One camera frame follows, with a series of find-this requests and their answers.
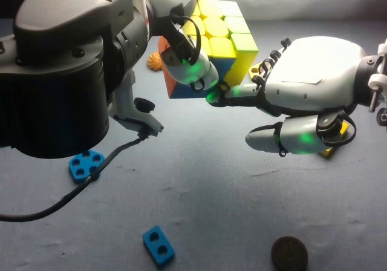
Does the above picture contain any yellow pentagon block with holes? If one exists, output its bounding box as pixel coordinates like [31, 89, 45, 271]
[248, 62, 264, 80]

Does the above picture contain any grey table cloth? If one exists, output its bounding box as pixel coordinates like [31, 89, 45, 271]
[0, 16, 387, 271]

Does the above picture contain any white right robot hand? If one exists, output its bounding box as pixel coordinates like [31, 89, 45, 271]
[206, 36, 368, 157]

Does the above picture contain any blue pentagon block with holes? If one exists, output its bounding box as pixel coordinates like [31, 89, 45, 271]
[68, 149, 106, 184]

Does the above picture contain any yellow rectangular block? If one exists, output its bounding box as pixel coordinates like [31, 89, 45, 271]
[319, 122, 350, 159]

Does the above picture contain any dark chocolate sandwich cookie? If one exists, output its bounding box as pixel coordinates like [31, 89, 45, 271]
[271, 236, 309, 271]

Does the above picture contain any black camera cable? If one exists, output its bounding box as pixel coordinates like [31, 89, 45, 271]
[0, 137, 143, 223]

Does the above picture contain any Rubik's cube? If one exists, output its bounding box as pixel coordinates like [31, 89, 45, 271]
[157, 0, 260, 100]

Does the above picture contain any blue two-hole rectangular block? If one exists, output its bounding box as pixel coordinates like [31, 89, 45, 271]
[142, 224, 175, 268]

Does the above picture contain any orange swirl cookie toy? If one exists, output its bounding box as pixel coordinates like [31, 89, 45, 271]
[147, 52, 163, 72]

